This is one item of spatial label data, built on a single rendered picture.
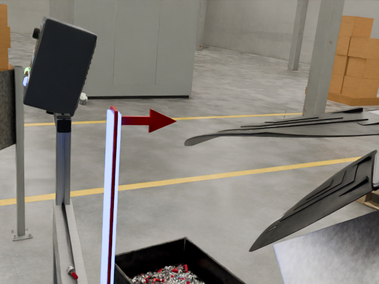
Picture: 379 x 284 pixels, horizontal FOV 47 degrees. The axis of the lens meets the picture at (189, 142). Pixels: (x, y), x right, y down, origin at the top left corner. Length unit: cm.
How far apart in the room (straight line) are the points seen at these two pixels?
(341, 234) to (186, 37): 666
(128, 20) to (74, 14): 79
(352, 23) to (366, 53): 63
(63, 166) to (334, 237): 61
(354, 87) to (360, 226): 817
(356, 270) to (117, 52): 623
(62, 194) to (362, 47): 793
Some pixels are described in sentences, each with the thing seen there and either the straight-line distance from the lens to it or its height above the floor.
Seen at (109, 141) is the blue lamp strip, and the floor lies 116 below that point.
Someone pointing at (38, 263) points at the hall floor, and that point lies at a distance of 246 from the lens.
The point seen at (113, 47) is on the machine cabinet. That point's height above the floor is 78.
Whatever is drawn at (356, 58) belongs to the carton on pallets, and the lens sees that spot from 877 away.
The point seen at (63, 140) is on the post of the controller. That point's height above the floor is 101.
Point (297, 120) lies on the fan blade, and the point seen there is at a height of 118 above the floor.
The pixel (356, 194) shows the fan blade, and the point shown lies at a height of 106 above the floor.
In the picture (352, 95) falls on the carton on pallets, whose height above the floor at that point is 17.
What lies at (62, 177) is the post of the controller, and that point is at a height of 92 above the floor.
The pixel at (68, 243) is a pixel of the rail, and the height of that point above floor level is 85.
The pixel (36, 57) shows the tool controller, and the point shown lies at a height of 117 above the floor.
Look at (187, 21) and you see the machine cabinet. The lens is 713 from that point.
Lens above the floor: 128
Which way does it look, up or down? 16 degrees down
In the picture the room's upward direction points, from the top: 5 degrees clockwise
